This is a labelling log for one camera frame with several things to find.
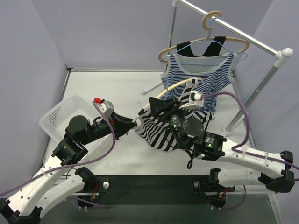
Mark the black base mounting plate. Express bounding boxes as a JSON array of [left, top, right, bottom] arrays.
[[79, 175, 235, 205]]

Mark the tan wooden hanger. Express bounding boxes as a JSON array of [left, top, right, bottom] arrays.
[[158, 11, 250, 63]]

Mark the black white striped tank top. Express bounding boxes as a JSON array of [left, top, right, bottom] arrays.
[[135, 80, 215, 152]]

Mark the white perforated plastic basket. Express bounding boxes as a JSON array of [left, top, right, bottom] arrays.
[[39, 94, 113, 162]]

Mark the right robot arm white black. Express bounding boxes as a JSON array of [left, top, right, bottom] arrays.
[[149, 92, 296, 209]]

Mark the blue white striped tank top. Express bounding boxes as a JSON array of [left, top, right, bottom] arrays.
[[159, 51, 235, 113]]

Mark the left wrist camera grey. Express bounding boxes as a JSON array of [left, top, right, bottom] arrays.
[[93, 98, 114, 117]]

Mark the light blue wire hanger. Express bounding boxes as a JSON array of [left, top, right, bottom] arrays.
[[158, 11, 250, 64]]

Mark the silver clothes rack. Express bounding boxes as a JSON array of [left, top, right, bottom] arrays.
[[141, 0, 294, 136]]

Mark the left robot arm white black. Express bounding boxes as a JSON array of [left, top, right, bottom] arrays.
[[0, 112, 137, 224]]

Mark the cream plastic hanger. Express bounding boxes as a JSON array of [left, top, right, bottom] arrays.
[[125, 77, 203, 136]]

